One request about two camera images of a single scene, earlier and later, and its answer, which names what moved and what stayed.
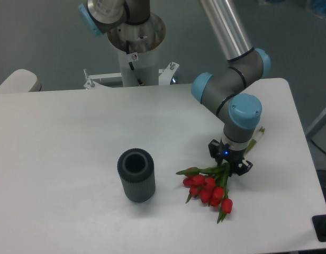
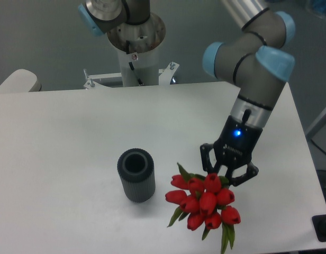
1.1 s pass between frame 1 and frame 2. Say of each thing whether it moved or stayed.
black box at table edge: stayed
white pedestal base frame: stayed
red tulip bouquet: moved
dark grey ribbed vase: stayed
